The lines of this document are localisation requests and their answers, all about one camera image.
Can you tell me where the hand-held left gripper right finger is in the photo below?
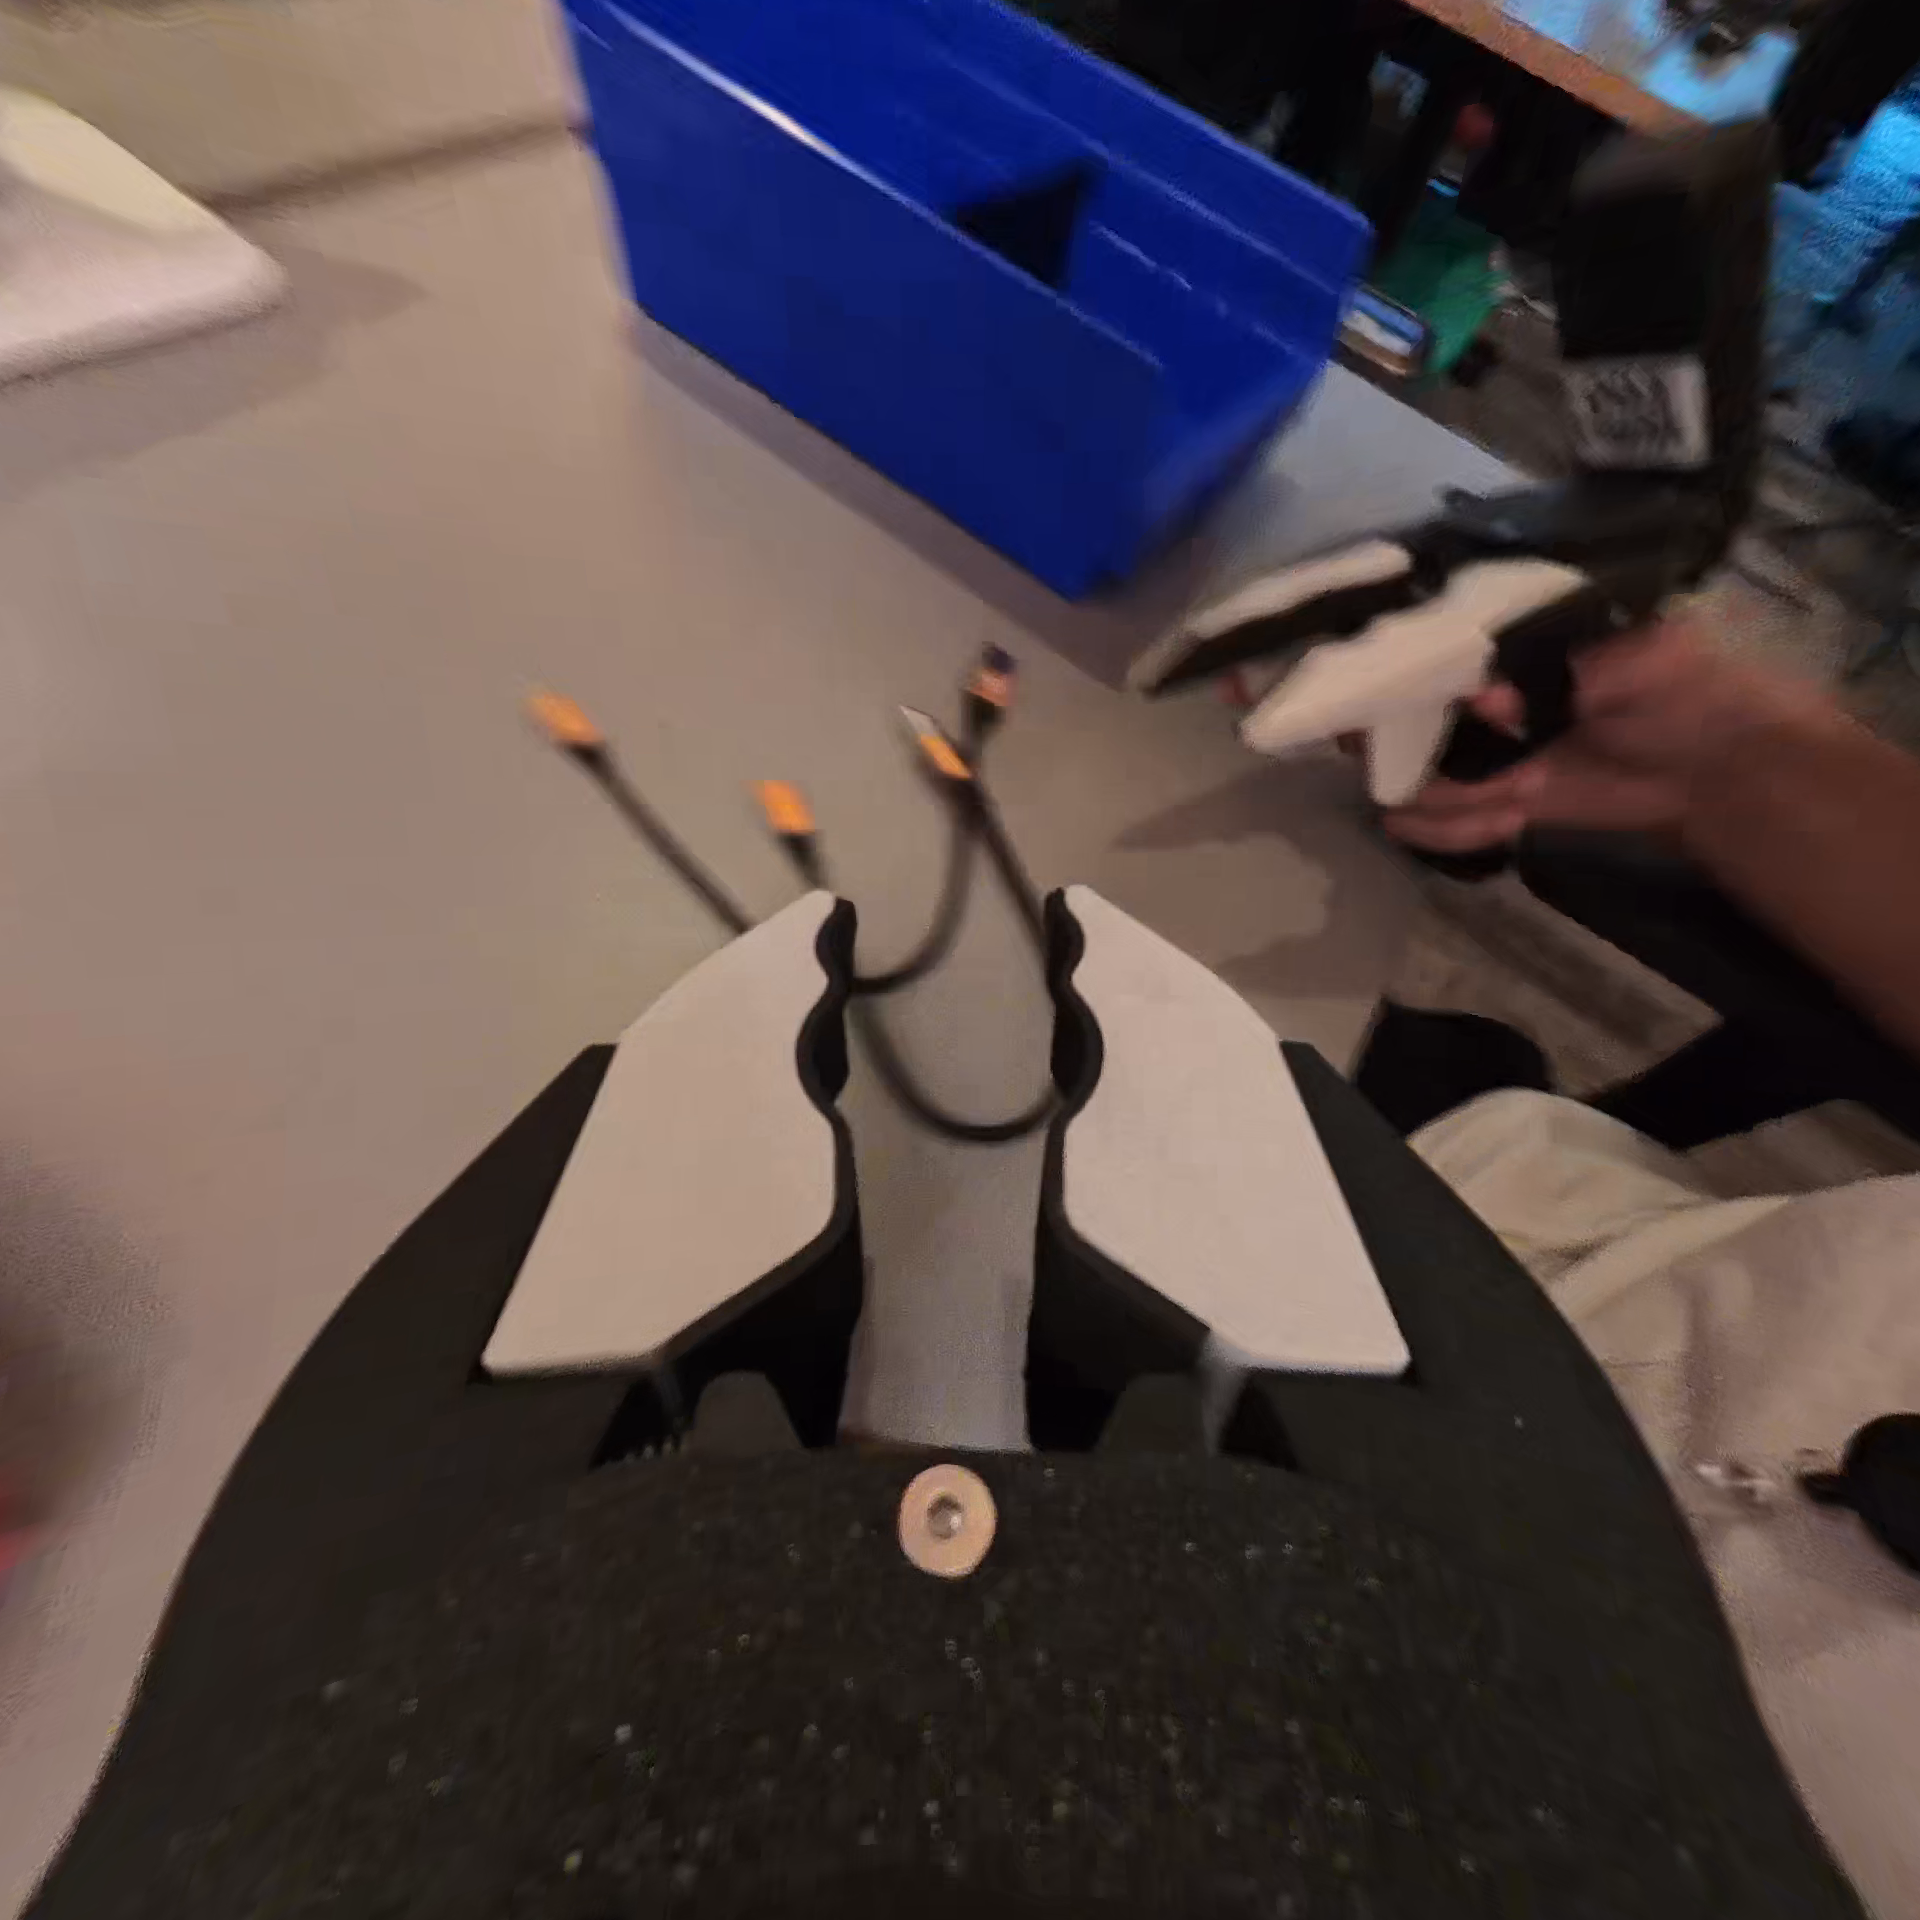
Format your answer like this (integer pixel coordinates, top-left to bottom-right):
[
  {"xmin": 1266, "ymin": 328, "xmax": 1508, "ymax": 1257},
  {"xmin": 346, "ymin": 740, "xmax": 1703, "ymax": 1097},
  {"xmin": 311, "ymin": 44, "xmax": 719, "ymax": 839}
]
[{"xmin": 1028, "ymin": 883, "xmax": 1415, "ymax": 1453}]

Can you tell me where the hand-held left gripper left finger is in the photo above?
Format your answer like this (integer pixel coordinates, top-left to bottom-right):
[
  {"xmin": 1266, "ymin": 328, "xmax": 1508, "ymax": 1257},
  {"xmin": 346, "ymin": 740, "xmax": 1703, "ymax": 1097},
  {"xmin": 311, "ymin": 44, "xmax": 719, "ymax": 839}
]
[{"xmin": 480, "ymin": 889, "xmax": 870, "ymax": 1453}]

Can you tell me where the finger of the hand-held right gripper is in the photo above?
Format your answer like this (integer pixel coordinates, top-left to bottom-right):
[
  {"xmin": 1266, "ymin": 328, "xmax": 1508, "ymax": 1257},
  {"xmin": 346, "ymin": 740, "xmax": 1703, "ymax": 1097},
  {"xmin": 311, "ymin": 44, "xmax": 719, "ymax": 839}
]
[
  {"xmin": 1128, "ymin": 537, "xmax": 1422, "ymax": 699},
  {"xmin": 1238, "ymin": 565, "xmax": 1588, "ymax": 809}
]

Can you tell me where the blue plastic bin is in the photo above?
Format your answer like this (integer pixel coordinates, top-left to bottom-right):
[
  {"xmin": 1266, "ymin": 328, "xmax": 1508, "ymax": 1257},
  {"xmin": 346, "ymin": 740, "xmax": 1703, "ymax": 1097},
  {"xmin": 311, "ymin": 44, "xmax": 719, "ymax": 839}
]
[{"xmin": 558, "ymin": 0, "xmax": 1378, "ymax": 607}]

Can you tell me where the person's right forearm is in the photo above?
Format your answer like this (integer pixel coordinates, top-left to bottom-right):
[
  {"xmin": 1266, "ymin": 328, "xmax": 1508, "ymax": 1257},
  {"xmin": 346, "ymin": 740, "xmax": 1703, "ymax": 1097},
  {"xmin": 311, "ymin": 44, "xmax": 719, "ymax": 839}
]
[{"xmin": 1692, "ymin": 661, "xmax": 1920, "ymax": 1056}]

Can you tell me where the wooden work table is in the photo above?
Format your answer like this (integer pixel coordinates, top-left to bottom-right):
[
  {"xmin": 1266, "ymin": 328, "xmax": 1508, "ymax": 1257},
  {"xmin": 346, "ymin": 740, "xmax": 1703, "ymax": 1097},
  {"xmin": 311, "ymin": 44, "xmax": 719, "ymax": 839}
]
[{"xmin": 1398, "ymin": 0, "xmax": 1699, "ymax": 141}]

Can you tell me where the black bin divider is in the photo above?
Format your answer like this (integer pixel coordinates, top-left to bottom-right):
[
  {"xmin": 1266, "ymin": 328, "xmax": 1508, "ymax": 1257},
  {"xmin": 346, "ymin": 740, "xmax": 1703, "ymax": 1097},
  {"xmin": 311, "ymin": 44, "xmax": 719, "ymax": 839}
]
[{"xmin": 948, "ymin": 162, "xmax": 1099, "ymax": 291}]

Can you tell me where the white shirt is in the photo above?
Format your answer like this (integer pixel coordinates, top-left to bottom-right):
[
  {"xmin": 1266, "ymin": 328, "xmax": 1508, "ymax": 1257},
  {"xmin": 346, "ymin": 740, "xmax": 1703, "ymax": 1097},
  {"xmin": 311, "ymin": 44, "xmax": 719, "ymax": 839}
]
[{"xmin": 1409, "ymin": 1093, "xmax": 1920, "ymax": 1920}]

